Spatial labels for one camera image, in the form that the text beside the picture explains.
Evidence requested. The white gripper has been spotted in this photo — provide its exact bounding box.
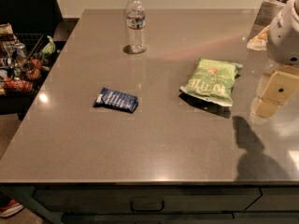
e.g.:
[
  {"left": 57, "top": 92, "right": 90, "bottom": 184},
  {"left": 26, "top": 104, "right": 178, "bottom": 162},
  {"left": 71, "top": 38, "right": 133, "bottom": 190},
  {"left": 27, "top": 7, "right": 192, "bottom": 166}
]
[{"left": 250, "top": 0, "right": 299, "bottom": 119}]

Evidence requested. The clear plastic water bottle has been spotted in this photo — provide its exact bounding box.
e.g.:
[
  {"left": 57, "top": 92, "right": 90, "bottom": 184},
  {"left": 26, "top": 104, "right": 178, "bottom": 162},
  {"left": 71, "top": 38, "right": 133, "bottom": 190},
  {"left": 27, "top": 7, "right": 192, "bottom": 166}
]
[{"left": 126, "top": 0, "right": 147, "bottom": 54}]

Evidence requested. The grey cabinet drawer front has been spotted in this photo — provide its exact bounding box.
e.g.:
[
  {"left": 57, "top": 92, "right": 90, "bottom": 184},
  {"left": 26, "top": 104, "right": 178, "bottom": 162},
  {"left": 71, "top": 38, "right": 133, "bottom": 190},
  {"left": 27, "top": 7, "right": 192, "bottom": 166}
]
[{"left": 34, "top": 187, "right": 260, "bottom": 214}]

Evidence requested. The green jalapeno chip bag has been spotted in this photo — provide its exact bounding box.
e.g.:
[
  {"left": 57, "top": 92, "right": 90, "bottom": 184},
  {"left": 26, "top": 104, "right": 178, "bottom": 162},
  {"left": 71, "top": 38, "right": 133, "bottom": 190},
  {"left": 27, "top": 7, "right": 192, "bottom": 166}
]
[{"left": 179, "top": 57, "right": 243, "bottom": 107}]

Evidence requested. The red and white shoe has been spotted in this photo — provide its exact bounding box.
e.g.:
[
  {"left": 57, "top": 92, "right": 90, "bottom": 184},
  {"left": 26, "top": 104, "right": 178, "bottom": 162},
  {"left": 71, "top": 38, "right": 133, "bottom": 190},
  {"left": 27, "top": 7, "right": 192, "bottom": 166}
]
[{"left": 0, "top": 200, "right": 23, "bottom": 217}]

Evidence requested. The black drawer handle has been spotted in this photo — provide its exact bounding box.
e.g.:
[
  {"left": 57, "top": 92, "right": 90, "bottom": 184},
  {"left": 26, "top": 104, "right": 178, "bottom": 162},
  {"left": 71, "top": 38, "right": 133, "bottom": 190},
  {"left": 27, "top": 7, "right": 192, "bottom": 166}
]
[{"left": 130, "top": 198, "right": 164, "bottom": 213}]

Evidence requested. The blue snack bar wrapper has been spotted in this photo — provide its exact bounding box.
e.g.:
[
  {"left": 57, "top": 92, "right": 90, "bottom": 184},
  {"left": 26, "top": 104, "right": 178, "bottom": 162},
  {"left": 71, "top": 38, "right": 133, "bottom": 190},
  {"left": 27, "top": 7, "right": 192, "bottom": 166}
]
[{"left": 93, "top": 88, "right": 138, "bottom": 113}]

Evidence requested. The black wire snack basket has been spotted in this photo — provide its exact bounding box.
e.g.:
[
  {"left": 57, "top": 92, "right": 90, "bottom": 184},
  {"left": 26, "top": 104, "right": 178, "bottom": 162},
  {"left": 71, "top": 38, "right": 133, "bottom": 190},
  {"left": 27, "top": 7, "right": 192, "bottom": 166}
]
[{"left": 0, "top": 22, "right": 57, "bottom": 114}]

